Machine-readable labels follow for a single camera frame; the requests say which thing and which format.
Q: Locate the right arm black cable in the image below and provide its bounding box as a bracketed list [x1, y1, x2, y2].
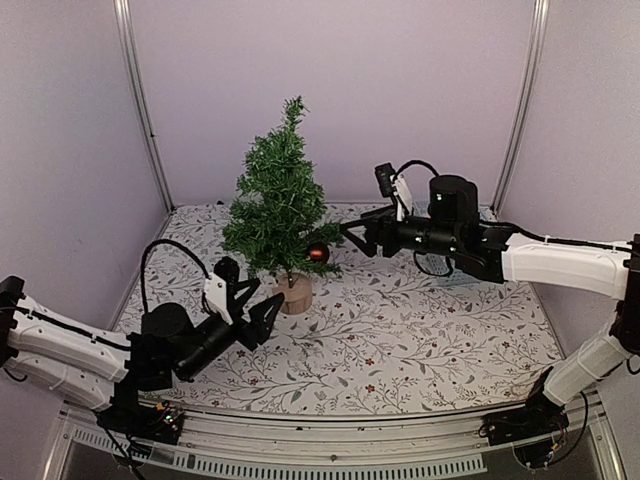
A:
[394, 159, 631, 279]

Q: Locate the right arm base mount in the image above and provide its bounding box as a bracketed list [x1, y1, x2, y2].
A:
[477, 367, 589, 470]

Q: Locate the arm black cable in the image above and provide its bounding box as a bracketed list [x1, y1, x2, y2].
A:
[139, 238, 214, 321]
[394, 159, 631, 279]

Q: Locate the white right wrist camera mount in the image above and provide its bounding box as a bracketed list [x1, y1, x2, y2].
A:
[374, 163, 413, 221]

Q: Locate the floral patterned table mat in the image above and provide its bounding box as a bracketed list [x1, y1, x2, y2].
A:
[99, 201, 564, 416]

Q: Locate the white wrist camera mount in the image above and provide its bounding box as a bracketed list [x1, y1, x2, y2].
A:
[374, 163, 413, 221]
[203, 273, 233, 326]

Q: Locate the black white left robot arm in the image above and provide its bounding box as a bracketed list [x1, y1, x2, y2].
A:
[1, 257, 285, 434]

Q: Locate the wooden tree stump base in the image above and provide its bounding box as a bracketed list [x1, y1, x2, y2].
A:
[272, 273, 313, 315]

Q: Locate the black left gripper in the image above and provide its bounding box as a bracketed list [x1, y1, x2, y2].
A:
[178, 280, 284, 382]

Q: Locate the small green christmas tree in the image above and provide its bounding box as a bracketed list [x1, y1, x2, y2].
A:
[223, 96, 343, 277]

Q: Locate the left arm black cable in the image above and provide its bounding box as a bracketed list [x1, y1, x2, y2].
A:
[139, 238, 214, 321]

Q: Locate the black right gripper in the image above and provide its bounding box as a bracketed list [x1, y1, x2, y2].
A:
[340, 204, 461, 258]

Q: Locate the dark red bauble ornament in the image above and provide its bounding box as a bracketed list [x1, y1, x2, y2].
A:
[307, 242, 330, 264]

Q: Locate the right aluminium corner post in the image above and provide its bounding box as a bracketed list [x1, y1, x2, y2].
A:
[491, 0, 550, 217]

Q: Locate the left aluminium corner post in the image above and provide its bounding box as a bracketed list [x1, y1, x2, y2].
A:
[113, 0, 175, 213]

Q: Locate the front aluminium rail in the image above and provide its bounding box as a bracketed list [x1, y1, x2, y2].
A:
[43, 390, 630, 479]

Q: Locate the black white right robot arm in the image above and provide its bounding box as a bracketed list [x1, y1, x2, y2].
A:
[340, 165, 639, 436]

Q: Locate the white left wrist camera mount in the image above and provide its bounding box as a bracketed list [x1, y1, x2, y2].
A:
[203, 273, 233, 326]

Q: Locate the aluminium corner post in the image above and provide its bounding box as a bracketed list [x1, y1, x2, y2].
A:
[113, 0, 175, 213]
[491, 0, 550, 217]

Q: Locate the light blue plastic basket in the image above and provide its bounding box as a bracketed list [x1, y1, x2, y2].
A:
[413, 200, 497, 287]

